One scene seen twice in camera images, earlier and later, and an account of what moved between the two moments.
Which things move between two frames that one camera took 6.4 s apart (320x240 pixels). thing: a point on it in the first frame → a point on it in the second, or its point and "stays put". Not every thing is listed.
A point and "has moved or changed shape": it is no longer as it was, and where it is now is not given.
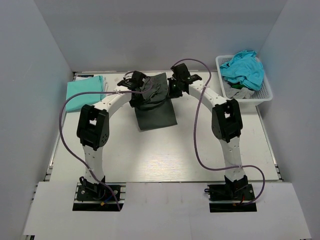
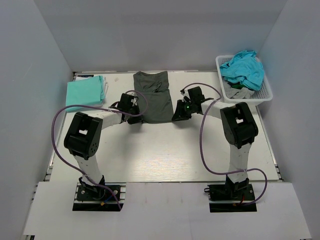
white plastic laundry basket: x=263 y=95 stays put
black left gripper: x=137 y=103 → x=137 y=119
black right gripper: x=171 y=94 → x=179 y=115
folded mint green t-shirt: x=89 y=85 stays put
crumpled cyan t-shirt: x=244 y=67 stays put
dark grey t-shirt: x=152 y=105 has moved or changed shape
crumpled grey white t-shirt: x=237 y=93 stays put
